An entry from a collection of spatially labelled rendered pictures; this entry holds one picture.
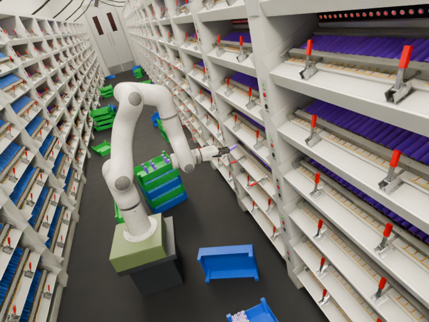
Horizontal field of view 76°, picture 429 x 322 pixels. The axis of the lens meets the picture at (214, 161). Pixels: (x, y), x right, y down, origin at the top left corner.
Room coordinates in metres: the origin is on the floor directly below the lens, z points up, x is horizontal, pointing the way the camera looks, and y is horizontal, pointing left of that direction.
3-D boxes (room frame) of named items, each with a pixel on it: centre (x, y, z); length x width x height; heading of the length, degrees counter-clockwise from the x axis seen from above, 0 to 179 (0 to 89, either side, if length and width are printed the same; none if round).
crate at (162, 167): (1.95, 0.47, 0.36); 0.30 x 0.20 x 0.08; 114
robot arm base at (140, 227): (1.21, 0.49, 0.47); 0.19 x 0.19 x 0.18
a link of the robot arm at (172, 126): (1.32, 0.15, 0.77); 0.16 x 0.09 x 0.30; 11
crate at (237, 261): (1.06, 0.08, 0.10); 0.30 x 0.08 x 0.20; 75
